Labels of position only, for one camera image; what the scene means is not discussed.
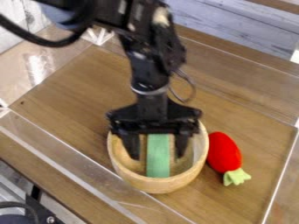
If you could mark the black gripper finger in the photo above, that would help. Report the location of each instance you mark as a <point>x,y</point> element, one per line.
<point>180,144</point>
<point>131,143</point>

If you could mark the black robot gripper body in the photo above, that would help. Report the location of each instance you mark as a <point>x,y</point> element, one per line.
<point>155,115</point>

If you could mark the green rectangular block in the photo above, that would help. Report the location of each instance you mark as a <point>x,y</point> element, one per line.
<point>157,157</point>

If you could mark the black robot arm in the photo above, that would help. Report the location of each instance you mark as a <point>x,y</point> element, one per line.
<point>143,24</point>

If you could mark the brown wooden bowl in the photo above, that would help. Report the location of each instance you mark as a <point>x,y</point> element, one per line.
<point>185,167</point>

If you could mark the red plush strawberry toy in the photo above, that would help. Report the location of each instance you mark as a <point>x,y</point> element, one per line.
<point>224,159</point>

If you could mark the clear acrylic tray wall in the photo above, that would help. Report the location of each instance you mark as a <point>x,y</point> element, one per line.
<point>53,132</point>

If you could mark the black table mount bracket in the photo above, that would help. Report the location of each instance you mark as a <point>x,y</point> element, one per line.
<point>21,208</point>

